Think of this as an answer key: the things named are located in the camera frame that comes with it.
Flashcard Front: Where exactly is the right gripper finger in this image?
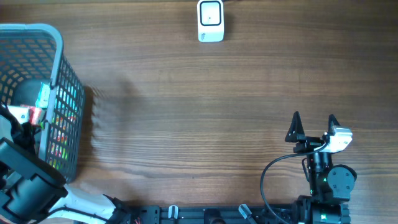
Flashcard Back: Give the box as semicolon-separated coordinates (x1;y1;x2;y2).
285;111;305;142
328;114;340;134

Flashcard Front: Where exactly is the colourful gummy candy bag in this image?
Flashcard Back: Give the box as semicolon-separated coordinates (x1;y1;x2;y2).
47;87;77;170

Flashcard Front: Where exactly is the teal wet wipes pack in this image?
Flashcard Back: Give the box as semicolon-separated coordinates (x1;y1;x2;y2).
35;83;51;109

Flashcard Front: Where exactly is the red tissue pack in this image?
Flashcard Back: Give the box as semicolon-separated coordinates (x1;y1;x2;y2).
21;105;46;125

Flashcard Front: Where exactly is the white blue plaster box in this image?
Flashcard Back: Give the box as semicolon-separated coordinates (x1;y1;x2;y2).
6;105;30;124

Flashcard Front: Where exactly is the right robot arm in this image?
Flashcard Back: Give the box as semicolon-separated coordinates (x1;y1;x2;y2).
285;111;357;224

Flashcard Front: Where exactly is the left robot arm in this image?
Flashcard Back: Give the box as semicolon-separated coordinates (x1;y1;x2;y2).
1;104;132;223

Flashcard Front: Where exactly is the white barcode scanner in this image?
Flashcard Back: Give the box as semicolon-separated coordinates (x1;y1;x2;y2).
197;0;224;42

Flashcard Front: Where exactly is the grey plastic mesh basket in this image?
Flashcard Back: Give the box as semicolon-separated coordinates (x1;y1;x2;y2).
1;24;85;183

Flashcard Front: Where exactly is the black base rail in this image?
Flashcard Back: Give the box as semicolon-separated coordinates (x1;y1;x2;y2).
124;204;307;224

